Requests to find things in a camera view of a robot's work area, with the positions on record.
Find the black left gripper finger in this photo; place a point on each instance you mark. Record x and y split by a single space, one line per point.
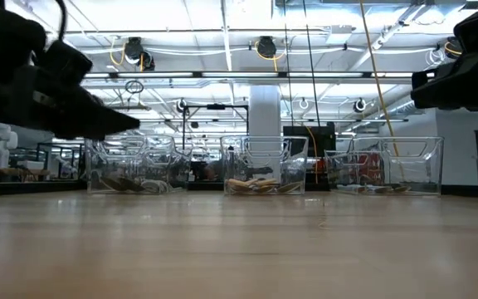
85 114

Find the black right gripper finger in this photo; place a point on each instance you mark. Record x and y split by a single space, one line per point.
421 89
467 85

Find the clear plastic bin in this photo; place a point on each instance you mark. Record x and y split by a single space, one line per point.
264 162
139 162
413 166

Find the white pillar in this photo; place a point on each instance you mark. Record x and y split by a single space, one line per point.
264 112

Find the long ceiling light strip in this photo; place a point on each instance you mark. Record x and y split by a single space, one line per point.
243 75

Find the black wall panel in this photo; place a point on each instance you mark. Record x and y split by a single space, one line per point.
324 141

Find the black gantry frame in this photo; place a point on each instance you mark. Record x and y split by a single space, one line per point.
216 106

